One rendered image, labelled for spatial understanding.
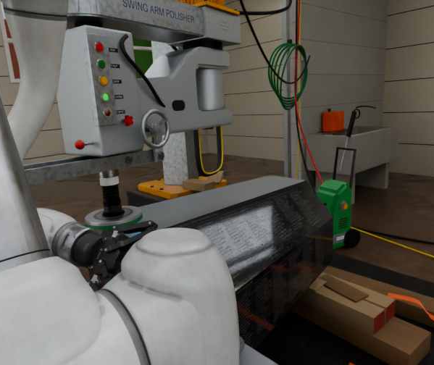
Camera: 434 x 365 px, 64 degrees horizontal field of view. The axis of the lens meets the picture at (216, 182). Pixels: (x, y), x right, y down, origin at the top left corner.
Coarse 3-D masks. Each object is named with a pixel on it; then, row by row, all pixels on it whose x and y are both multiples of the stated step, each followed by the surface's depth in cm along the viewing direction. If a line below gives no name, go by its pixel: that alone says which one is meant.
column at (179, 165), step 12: (156, 48) 225; (168, 48) 222; (180, 48) 224; (192, 132) 244; (168, 144) 238; (180, 144) 235; (192, 144) 245; (168, 156) 240; (180, 156) 237; (192, 156) 245; (168, 168) 242; (180, 168) 239; (192, 168) 245; (168, 180) 245; (180, 180) 242
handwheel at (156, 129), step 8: (152, 112) 127; (160, 112) 131; (144, 120) 124; (168, 120) 135; (144, 128) 125; (152, 128) 128; (160, 128) 130; (168, 128) 135; (144, 136) 125; (168, 136) 135; (152, 144) 129; (160, 144) 132
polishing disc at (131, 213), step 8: (128, 208) 143; (136, 208) 142; (88, 216) 135; (96, 216) 135; (120, 216) 133; (128, 216) 132; (136, 216) 133; (88, 224) 130; (96, 224) 127; (104, 224) 127; (112, 224) 127
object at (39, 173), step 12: (84, 156) 130; (108, 156) 125; (120, 156) 130; (132, 156) 134; (144, 156) 140; (24, 168) 112; (36, 168) 104; (48, 168) 107; (60, 168) 110; (72, 168) 114; (84, 168) 118; (96, 168) 122; (108, 168) 126; (36, 180) 104; (48, 180) 107
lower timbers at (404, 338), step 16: (336, 272) 245; (368, 288) 223; (384, 288) 222; (400, 288) 221; (304, 304) 210; (400, 304) 208; (416, 304) 204; (432, 304) 203; (320, 320) 203; (336, 320) 193; (400, 320) 188; (416, 320) 203; (432, 320) 197; (352, 336) 187; (368, 336) 179; (384, 336) 176; (400, 336) 175; (416, 336) 175; (368, 352) 181; (384, 352) 173; (400, 352) 166; (416, 352) 167
